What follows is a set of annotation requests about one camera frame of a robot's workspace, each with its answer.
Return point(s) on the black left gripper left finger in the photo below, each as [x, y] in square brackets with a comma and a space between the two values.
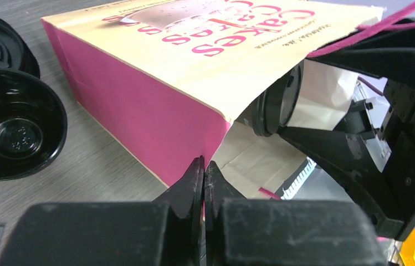
[165, 231]

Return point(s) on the yellow toy block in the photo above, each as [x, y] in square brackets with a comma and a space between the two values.
[407, 251]

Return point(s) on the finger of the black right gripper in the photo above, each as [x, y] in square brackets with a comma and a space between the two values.
[347, 160]
[388, 55]

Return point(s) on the black cup stack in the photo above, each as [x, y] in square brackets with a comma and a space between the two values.
[33, 125]

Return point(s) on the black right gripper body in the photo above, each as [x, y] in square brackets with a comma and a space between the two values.
[398, 130]

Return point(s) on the single black cup lid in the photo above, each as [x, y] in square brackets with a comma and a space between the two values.
[273, 108]

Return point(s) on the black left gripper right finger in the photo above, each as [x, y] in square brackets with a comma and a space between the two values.
[242, 231]

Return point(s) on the pink cakes paper bag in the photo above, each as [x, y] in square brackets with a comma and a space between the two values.
[169, 79]

